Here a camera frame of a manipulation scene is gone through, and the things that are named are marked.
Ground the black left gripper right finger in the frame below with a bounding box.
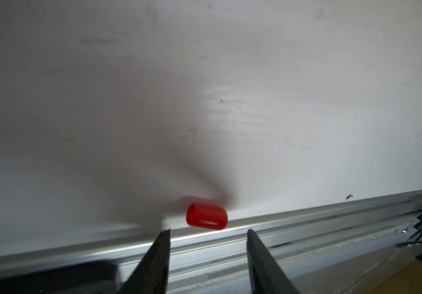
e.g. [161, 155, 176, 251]
[246, 229, 300, 294]

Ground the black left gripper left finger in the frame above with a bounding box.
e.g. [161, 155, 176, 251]
[118, 230, 171, 294]

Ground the red sleeve seven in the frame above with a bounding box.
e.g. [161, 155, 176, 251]
[186, 203, 228, 230]

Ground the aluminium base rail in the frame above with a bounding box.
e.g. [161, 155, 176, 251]
[0, 190, 422, 294]

